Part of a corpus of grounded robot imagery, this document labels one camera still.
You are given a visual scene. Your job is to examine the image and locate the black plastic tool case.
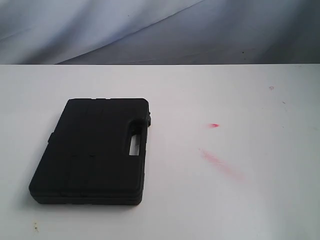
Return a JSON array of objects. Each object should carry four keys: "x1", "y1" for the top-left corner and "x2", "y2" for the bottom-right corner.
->
[{"x1": 28, "y1": 98, "x2": 151, "y2": 206}]

